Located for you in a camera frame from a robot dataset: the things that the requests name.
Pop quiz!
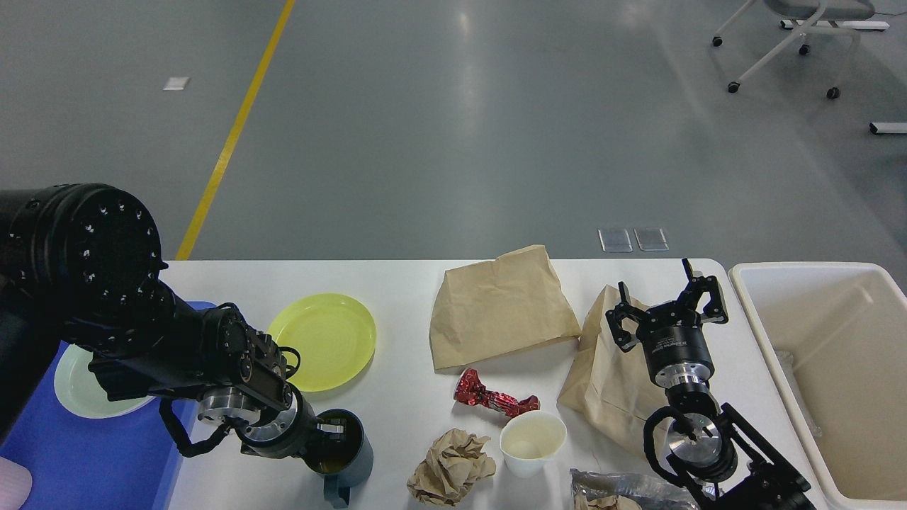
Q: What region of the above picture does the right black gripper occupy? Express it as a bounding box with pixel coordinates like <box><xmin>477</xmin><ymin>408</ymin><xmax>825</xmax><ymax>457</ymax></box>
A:
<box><xmin>605</xmin><ymin>259</ymin><xmax>729</xmax><ymax>390</ymax></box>

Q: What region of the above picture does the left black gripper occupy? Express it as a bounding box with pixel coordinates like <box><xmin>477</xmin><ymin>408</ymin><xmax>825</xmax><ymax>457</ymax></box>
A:
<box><xmin>237</xmin><ymin>390</ymin><xmax>347</xmax><ymax>459</ymax></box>

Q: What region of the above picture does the dark teal mug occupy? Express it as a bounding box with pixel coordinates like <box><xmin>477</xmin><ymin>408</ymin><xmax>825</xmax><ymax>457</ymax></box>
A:
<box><xmin>303</xmin><ymin>409</ymin><xmax>373</xmax><ymax>509</ymax></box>

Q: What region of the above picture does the yellow plastic plate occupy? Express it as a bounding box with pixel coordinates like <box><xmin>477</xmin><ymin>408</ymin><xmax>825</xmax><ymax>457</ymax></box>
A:
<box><xmin>268</xmin><ymin>293</ymin><xmax>377</xmax><ymax>392</ymax></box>

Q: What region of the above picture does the pink mug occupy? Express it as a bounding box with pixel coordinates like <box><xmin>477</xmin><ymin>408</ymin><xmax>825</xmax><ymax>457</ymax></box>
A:
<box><xmin>0</xmin><ymin>456</ymin><xmax>33</xmax><ymax>509</ymax></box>

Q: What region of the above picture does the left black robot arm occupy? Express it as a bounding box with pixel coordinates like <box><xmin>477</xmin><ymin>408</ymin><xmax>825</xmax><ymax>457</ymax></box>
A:
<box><xmin>1</xmin><ymin>183</ymin><xmax>352</xmax><ymax>459</ymax></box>

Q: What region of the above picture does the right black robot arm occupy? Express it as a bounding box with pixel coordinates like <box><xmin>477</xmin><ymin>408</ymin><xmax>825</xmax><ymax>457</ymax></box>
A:
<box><xmin>604</xmin><ymin>259</ymin><xmax>814</xmax><ymax>509</ymax></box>

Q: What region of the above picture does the paper bag under gripper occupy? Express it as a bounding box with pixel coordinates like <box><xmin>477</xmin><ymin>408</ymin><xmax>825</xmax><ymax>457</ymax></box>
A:
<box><xmin>558</xmin><ymin>286</ymin><xmax>667</xmax><ymax>458</ymax></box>

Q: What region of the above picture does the right clear floor plate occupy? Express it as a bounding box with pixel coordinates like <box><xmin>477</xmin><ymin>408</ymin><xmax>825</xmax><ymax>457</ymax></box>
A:
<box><xmin>633</xmin><ymin>228</ymin><xmax>670</xmax><ymax>251</ymax></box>

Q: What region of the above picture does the clear floor plate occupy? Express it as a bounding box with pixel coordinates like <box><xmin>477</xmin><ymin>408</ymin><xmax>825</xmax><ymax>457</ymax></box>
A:
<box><xmin>633</xmin><ymin>228</ymin><xmax>670</xmax><ymax>251</ymax></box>
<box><xmin>598</xmin><ymin>228</ymin><xmax>633</xmax><ymax>253</ymax></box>

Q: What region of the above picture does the left clear floor plate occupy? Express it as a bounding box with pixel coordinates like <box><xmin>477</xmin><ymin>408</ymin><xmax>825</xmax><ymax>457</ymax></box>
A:
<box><xmin>598</xmin><ymin>228</ymin><xmax>633</xmax><ymax>253</ymax></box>

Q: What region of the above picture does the crumpled brown paper ball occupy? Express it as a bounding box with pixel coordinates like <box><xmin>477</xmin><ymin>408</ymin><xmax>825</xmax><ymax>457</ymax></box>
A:
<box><xmin>406</xmin><ymin>427</ymin><xmax>497</xmax><ymax>507</ymax></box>

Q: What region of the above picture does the red foil wrapper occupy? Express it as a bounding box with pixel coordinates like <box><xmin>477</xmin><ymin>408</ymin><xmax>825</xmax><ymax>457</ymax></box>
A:
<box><xmin>453</xmin><ymin>368</ymin><xmax>541</xmax><ymax>419</ymax></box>

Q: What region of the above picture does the beige plastic bin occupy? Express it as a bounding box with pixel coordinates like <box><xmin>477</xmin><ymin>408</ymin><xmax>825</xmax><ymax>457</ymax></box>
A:
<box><xmin>729</xmin><ymin>261</ymin><xmax>906</xmax><ymax>509</ymax></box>

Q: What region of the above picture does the clear plastic bag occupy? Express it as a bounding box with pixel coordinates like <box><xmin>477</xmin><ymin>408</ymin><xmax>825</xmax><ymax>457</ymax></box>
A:
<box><xmin>570</xmin><ymin>468</ymin><xmax>698</xmax><ymax>509</ymax></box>

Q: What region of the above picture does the large flat paper bag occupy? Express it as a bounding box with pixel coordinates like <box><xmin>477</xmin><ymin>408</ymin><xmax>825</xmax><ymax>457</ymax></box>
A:
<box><xmin>429</xmin><ymin>244</ymin><xmax>581</xmax><ymax>370</ymax></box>

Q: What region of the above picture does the white paper cup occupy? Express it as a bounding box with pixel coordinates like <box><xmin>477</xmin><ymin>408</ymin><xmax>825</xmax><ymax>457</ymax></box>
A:
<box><xmin>500</xmin><ymin>410</ymin><xmax>567</xmax><ymax>479</ymax></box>

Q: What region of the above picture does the blue plastic tray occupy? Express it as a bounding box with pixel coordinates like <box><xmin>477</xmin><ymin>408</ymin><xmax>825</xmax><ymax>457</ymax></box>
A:
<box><xmin>0</xmin><ymin>301</ymin><xmax>217</xmax><ymax>510</ymax></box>

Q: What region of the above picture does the pale green plate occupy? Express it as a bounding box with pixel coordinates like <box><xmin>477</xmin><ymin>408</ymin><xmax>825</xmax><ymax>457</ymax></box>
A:
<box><xmin>54</xmin><ymin>345</ymin><xmax>154</xmax><ymax>419</ymax></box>

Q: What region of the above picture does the white office chair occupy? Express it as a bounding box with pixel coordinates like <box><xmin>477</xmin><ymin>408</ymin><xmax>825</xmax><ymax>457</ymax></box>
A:
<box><xmin>726</xmin><ymin>1</ymin><xmax>877</xmax><ymax>101</ymax></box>

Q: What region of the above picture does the white floor rail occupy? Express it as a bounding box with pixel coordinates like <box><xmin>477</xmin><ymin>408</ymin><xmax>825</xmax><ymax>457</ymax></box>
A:
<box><xmin>869</xmin><ymin>122</ymin><xmax>907</xmax><ymax>135</ymax></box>

